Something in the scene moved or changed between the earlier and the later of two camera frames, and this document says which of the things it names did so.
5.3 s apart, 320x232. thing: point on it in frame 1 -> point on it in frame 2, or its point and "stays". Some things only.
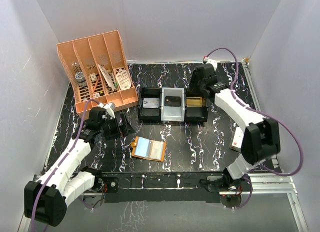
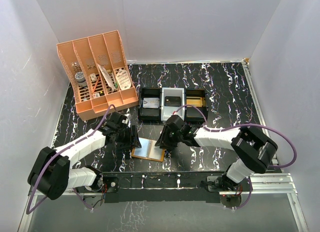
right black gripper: x=193 y=87 -> x=162 y=141
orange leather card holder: x=148 y=149 stays
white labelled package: x=123 y=80 stays
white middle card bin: x=173 y=114 stays
